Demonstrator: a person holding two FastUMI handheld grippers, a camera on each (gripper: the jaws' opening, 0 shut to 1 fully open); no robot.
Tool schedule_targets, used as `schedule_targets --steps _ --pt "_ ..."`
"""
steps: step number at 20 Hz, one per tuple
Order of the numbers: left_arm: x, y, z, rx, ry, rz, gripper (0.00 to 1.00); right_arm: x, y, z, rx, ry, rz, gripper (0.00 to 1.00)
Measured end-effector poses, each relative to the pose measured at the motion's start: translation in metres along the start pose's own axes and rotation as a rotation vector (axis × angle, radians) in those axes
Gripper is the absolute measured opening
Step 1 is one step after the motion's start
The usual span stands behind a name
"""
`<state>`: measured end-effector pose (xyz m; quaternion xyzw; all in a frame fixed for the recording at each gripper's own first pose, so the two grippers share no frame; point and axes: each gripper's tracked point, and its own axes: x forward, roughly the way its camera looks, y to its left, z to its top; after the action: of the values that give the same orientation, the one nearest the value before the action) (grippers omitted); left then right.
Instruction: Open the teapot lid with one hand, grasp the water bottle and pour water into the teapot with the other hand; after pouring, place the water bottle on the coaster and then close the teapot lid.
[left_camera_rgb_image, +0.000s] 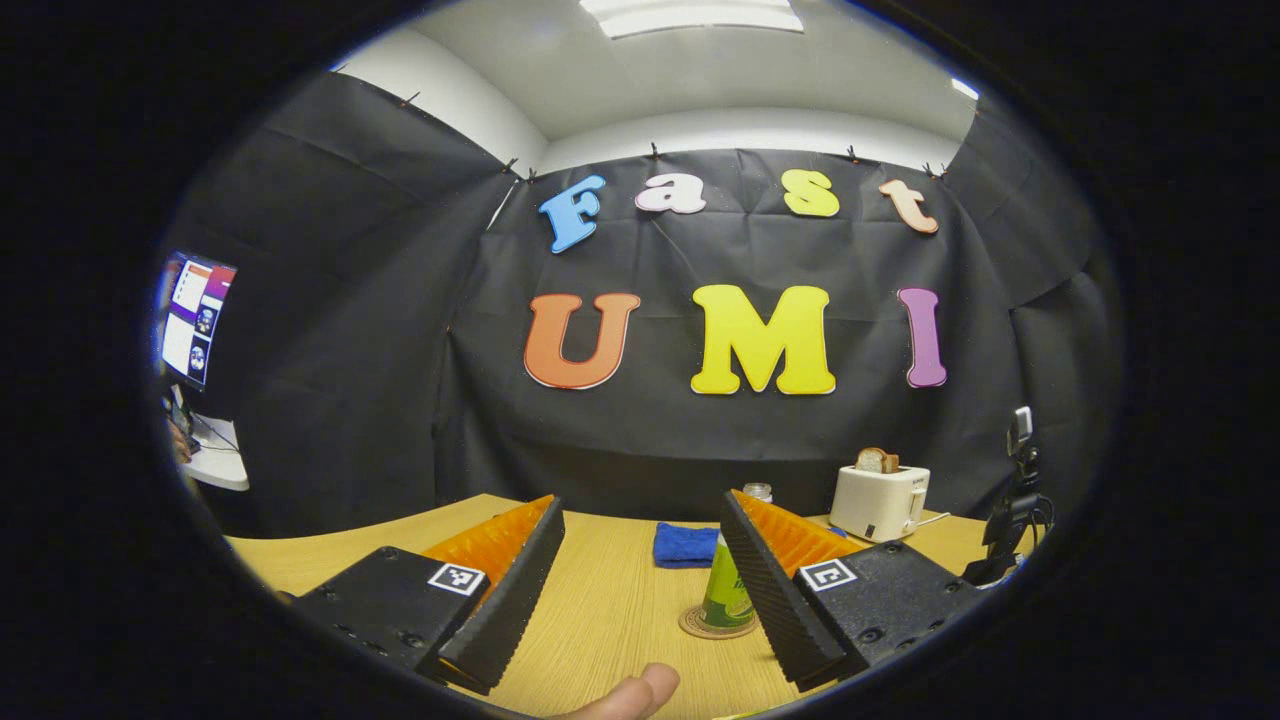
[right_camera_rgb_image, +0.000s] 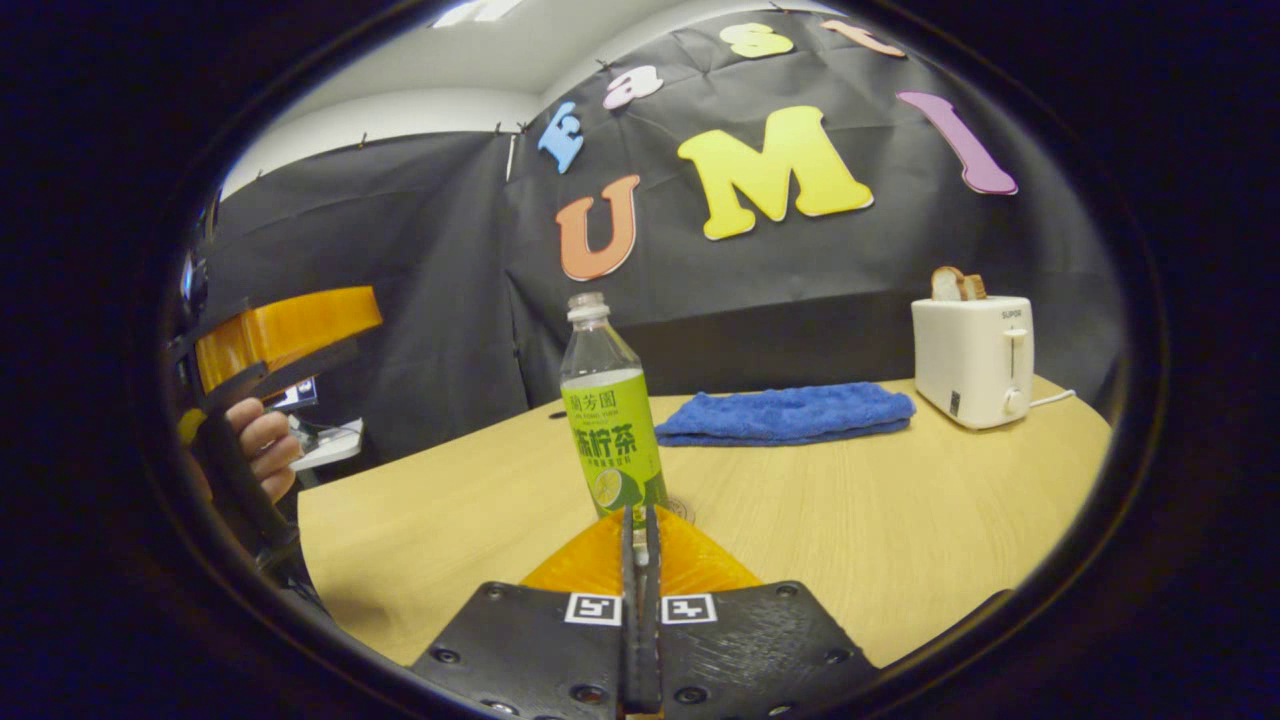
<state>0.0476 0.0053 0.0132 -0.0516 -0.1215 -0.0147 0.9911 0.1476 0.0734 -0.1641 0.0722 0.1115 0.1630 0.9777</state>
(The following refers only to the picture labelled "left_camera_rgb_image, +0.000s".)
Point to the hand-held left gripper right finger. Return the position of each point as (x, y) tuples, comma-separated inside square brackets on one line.
[(775, 600)]

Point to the ceiling light panel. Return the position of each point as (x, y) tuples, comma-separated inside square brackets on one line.
[(690, 15)]

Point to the blue towel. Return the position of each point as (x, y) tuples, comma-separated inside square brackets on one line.
[(685, 545)]

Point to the black backdrop cloth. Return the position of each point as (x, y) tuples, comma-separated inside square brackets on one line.
[(350, 300)]

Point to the bread slice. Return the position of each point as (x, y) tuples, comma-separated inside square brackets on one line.
[(875, 460)]

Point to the round brown coaster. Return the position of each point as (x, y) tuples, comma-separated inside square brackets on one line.
[(700, 628)]

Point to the green label water bottle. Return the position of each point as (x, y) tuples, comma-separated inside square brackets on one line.
[(725, 595)]

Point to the white toaster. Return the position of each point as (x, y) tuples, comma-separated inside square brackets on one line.
[(880, 505)]

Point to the computer monitor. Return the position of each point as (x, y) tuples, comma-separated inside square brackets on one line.
[(198, 320)]

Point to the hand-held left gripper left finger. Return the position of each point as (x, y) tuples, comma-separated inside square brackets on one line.
[(515, 590)]

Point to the white side table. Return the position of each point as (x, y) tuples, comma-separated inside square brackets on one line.
[(220, 465)]

